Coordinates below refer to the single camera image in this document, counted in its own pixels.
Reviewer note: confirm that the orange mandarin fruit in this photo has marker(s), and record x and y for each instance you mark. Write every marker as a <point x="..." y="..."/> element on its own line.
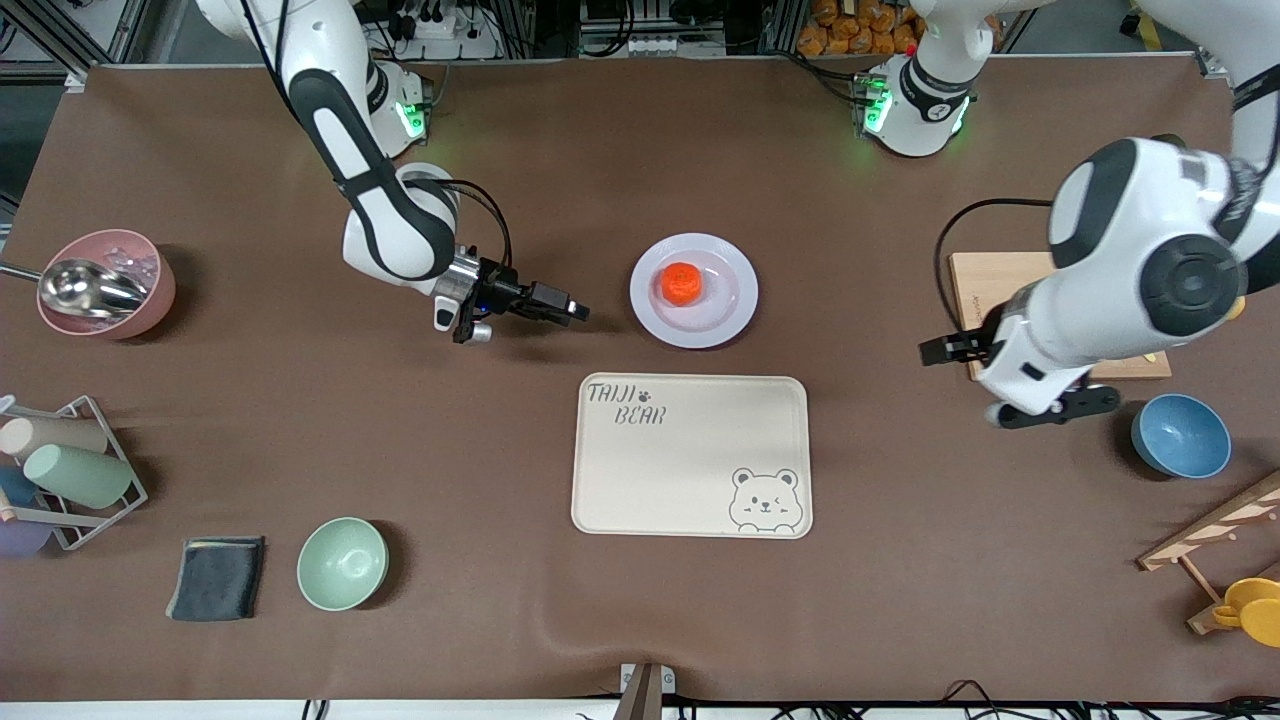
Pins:
<point x="681" y="284"/>

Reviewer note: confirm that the cream bear print tray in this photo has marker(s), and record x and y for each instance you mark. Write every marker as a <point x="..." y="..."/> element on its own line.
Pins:
<point x="690" y="470"/>

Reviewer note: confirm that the shiny metal scoop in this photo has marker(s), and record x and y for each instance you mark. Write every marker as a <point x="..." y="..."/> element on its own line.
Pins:
<point x="90" y="288"/>

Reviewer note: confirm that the yellow lemon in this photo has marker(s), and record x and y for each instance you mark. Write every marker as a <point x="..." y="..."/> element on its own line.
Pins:
<point x="1238" y="308"/>

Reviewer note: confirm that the bag of orange buns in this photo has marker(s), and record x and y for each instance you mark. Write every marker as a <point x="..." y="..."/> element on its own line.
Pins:
<point x="850" y="30"/>

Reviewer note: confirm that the mint green cup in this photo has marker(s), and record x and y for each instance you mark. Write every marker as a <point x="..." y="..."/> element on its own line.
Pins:
<point x="78" y="476"/>

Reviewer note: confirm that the beige cup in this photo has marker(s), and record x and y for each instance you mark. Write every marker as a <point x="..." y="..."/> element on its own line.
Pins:
<point x="55" y="436"/>

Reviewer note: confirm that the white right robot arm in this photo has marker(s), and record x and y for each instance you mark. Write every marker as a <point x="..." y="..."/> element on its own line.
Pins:
<point x="390" y="220"/>

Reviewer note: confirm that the white round plate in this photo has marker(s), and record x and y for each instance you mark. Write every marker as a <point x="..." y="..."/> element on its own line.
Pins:
<point x="720" y="310"/>

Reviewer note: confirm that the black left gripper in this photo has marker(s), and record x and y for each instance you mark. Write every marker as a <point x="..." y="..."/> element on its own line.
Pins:
<point x="968" y="345"/>

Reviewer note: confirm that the dark grey folded cloth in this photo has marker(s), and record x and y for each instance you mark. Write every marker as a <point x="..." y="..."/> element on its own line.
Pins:
<point x="216" y="578"/>

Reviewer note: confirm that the yellow mug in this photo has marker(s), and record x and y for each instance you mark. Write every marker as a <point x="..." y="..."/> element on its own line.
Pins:
<point x="1255" y="592"/>
<point x="1262" y="625"/>

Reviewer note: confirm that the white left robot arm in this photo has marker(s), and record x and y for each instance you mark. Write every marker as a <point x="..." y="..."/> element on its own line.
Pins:
<point x="1120" y="240"/>

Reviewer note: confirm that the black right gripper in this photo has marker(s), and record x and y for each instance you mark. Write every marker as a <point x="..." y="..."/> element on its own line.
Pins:
<point x="502" y="290"/>

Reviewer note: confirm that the white power strip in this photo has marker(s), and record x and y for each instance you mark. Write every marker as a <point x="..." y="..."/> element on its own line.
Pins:
<point x="450" y="45"/>

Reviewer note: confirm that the blue cup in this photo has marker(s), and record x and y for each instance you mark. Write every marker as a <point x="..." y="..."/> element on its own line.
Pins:
<point x="16" y="487"/>

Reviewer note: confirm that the pink bowl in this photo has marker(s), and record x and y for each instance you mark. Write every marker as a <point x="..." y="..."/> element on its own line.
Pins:
<point x="150" y="300"/>

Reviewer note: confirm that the blue bowl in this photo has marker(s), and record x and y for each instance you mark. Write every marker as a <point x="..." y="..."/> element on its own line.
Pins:
<point x="1181" y="436"/>

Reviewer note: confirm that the metal table clamp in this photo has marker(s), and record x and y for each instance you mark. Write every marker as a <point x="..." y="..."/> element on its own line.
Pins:
<point x="643" y="690"/>

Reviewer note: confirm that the purple cup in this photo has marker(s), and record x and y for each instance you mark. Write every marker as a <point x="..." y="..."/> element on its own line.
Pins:
<point x="22" y="538"/>

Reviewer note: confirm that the wooden cutting board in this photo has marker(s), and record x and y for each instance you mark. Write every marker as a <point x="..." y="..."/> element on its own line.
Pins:
<point x="985" y="275"/>

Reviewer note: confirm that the mint green bowl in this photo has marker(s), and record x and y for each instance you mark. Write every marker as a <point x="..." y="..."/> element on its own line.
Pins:
<point x="342" y="564"/>

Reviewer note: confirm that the wooden drying rack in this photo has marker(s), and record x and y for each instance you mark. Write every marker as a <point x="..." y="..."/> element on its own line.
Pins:
<point x="1200" y="535"/>

